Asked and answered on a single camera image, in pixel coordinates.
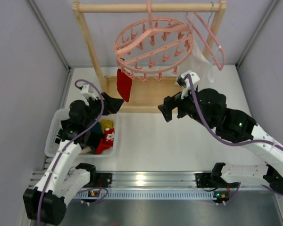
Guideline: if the dark teal sock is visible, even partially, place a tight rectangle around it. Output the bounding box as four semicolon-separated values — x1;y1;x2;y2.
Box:
90;122;104;139

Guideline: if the red sock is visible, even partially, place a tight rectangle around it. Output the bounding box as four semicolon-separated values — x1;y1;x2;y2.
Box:
117;69;133;102
95;128;115;155

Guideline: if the black sock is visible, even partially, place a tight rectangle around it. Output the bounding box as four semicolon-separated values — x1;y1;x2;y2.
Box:
54;119;70;144

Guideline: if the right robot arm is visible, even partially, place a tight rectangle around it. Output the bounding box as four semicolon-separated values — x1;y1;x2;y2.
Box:
158;89;283;195

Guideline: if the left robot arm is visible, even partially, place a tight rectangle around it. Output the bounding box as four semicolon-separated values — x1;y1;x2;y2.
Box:
23;92;124;226

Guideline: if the pink round clip hanger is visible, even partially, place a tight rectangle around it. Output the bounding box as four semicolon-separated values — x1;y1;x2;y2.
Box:
114;1;193;81

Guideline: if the yellow sock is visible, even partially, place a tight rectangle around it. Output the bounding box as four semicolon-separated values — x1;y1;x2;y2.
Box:
100;119;114;131

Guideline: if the wooden clothes rack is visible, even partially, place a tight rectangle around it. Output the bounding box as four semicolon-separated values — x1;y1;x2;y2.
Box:
72;0;227;113

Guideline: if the brown striped sock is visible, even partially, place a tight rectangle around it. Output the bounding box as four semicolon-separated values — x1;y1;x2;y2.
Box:
80;146;92;154

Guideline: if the white plastic basket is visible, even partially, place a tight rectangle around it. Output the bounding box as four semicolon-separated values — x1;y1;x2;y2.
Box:
44;108;120;159

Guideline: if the white cloth garment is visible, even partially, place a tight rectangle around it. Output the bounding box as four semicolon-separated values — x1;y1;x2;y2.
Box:
177;41;214;90

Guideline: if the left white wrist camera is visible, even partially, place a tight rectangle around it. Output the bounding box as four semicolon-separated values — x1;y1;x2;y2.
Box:
81;84;98;100

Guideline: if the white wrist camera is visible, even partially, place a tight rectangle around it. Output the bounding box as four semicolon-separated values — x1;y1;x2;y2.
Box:
176;70;200;99
81;84;98;100

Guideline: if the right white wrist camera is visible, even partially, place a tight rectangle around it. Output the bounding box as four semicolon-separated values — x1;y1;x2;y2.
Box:
176;70;200;99

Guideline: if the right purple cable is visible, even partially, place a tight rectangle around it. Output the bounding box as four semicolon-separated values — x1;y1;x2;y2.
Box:
185;74;283;205

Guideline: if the purple cable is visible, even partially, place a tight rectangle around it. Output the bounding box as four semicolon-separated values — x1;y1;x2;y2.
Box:
36;79;109;226
185;74;283;205

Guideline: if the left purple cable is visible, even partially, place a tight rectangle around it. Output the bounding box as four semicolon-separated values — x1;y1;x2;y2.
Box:
36;79;109;226

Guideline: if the aluminium mounting rail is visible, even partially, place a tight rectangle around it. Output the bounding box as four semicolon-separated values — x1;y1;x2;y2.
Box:
29;171;218;190

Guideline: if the pink wire clothes hanger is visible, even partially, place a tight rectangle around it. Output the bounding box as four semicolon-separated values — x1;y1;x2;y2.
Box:
185;0;227;71

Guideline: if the white slotted cable duct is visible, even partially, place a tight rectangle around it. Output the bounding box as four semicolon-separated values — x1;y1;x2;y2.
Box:
70;189;228;200

